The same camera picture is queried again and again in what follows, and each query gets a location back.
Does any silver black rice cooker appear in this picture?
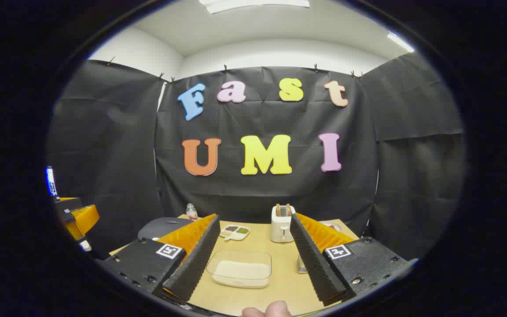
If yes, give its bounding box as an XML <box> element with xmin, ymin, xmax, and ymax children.
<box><xmin>138</xmin><ymin>217</ymin><xmax>193</xmax><ymax>241</ymax></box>

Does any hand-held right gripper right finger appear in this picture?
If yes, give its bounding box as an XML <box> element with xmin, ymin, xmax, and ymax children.
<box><xmin>290</xmin><ymin>213</ymin><xmax>412</xmax><ymax>307</ymax></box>

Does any white toaster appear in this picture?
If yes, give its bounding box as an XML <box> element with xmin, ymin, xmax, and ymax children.
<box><xmin>271</xmin><ymin>204</ymin><xmax>297</xmax><ymax>243</ymax></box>

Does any clear glass dish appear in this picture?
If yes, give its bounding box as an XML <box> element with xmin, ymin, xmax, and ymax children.
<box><xmin>206</xmin><ymin>250</ymin><xmax>272</xmax><ymax>289</ymax></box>

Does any white divided condiment tray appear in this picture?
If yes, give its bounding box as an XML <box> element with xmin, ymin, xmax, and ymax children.
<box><xmin>219</xmin><ymin>225</ymin><xmax>251</xmax><ymax>241</ymax></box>

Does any ceiling light panel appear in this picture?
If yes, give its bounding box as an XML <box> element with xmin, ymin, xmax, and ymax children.
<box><xmin>199</xmin><ymin>0</ymin><xmax>310</xmax><ymax>14</ymax></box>

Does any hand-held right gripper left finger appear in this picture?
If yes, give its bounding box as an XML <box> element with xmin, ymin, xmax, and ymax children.
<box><xmin>96</xmin><ymin>214</ymin><xmax>221</xmax><ymax>302</ymax></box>

